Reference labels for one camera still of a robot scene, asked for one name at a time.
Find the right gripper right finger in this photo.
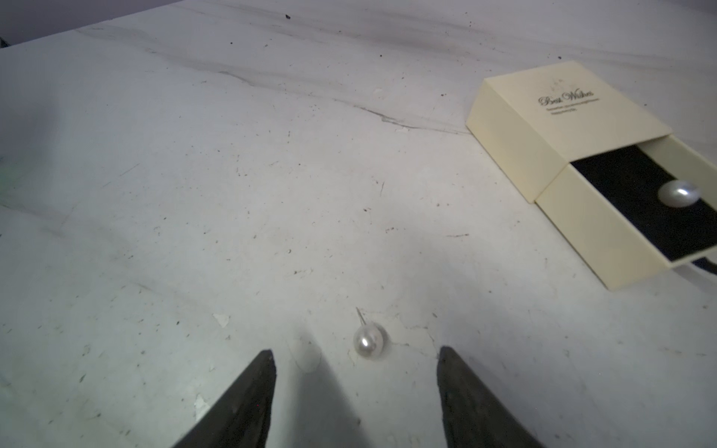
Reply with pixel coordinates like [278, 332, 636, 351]
[437, 346, 543, 448]

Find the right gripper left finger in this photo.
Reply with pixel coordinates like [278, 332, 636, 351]
[175, 350, 277, 448]

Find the pearl earring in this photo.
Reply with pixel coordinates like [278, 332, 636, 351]
[657, 179, 701, 208]
[353, 308, 388, 360]

